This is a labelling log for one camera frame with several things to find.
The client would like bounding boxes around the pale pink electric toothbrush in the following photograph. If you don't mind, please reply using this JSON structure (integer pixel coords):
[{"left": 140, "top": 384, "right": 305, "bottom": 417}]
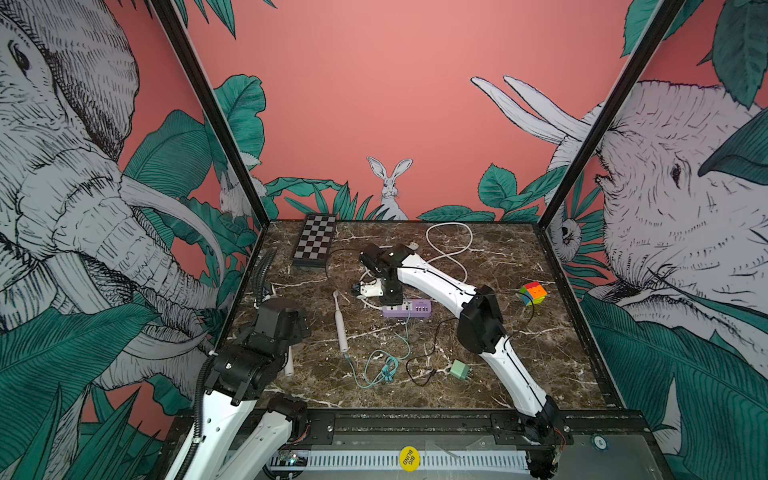
[{"left": 333, "top": 290, "right": 349, "bottom": 354}]

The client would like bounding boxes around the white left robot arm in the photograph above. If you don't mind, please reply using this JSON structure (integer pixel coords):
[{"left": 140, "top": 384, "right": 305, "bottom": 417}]
[{"left": 165, "top": 297, "right": 311, "bottom": 479}]

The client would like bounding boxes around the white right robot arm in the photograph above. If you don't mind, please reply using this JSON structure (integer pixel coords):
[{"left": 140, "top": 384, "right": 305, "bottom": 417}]
[{"left": 359, "top": 244, "right": 567, "bottom": 446}]

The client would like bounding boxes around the purple power strip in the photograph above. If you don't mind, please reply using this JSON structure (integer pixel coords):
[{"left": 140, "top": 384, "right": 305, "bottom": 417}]
[{"left": 381, "top": 299, "right": 432, "bottom": 319}]

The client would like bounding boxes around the black white chessboard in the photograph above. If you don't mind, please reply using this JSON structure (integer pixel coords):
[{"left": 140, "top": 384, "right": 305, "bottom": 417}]
[{"left": 291, "top": 214, "right": 337, "bottom": 268}]

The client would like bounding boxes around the colourful puzzle cube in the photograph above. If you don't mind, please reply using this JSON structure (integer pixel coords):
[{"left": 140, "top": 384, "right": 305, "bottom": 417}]
[{"left": 519, "top": 281, "right": 548, "bottom": 306}]

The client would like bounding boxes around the yellow round sticker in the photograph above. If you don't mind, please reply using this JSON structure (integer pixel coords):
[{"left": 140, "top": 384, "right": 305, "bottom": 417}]
[{"left": 399, "top": 446, "right": 421, "bottom": 472}]

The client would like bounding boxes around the white power strip cord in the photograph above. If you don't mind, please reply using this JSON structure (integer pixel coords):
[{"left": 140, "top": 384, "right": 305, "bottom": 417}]
[{"left": 357, "top": 221, "right": 475, "bottom": 310}]

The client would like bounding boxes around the green USB wall charger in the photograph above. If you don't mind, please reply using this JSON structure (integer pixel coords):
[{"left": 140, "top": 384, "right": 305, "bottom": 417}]
[{"left": 449, "top": 360, "right": 471, "bottom": 381}]

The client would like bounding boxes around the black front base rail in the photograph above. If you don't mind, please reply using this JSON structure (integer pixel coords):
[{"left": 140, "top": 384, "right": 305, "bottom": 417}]
[{"left": 287, "top": 407, "right": 565, "bottom": 448}]

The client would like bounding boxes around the white ribbed cable duct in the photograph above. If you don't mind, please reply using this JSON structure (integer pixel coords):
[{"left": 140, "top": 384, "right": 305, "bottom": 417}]
[{"left": 266, "top": 450, "right": 529, "bottom": 473}]

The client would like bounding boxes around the black left frame post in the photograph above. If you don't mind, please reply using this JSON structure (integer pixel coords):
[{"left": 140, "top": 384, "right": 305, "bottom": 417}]
[{"left": 151, "top": 0, "right": 271, "bottom": 229}]

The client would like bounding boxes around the black frame post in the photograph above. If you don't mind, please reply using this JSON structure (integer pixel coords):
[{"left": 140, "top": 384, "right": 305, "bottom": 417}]
[
  {"left": 151, "top": 0, "right": 271, "bottom": 229},
  {"left": 538, "top": 0, "right": 686, "bottom": 229}
]

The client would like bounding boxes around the black right frame post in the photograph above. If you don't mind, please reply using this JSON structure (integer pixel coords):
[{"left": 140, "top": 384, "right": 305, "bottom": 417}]
[{"left": 538, "top": 0, "right": 686, "bottom": 229}]

